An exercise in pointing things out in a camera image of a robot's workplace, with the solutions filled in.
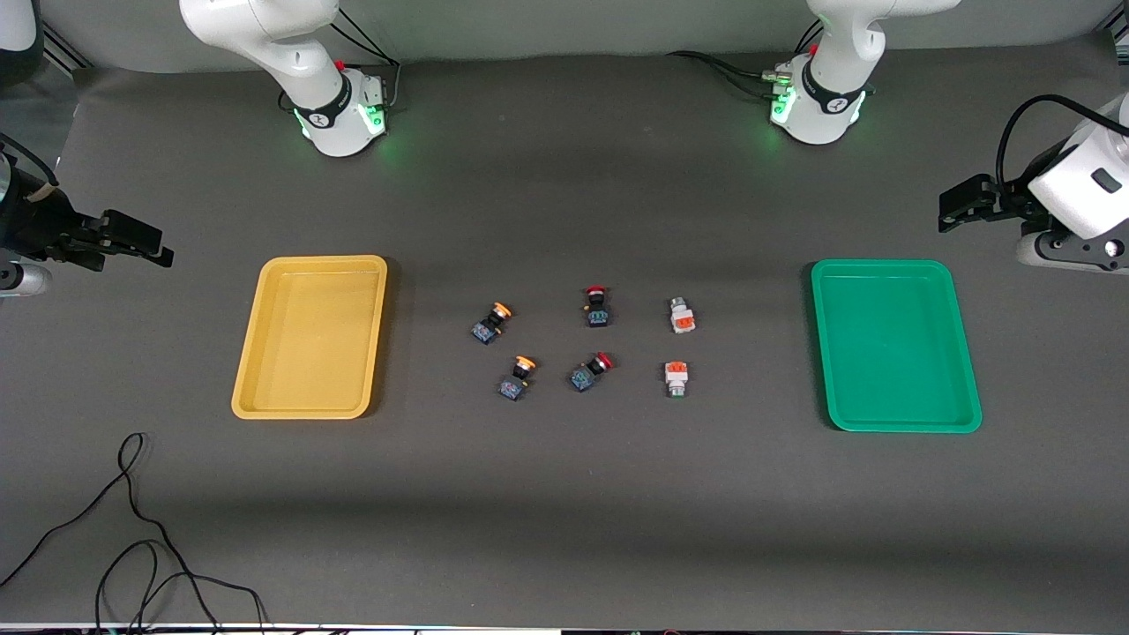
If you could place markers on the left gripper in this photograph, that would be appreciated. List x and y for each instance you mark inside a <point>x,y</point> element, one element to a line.
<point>1005,205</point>

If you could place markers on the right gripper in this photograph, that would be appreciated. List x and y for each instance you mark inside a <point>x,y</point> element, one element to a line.
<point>44,226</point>

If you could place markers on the yellow push button switch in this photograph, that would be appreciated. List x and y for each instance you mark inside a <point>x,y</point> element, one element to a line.
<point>516,379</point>
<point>489,324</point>

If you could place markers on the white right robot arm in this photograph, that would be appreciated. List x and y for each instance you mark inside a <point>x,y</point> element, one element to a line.
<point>265,26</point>

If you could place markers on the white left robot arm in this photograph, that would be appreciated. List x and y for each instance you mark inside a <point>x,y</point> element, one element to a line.
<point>838,53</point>

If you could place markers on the green plastic tray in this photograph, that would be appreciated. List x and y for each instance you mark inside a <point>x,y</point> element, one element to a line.
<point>895,353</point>

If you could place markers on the yellow plastic tray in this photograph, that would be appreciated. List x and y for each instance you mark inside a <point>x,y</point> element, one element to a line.
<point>309,344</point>

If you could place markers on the dark grey table mat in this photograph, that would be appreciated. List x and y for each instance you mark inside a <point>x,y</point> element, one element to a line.
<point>564,220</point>

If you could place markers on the aluminium frame rail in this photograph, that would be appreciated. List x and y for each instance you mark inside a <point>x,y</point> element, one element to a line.
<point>1118,33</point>
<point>66,48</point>

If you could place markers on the red push button switch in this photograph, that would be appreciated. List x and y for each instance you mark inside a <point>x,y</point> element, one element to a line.
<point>596,309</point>
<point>589,374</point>

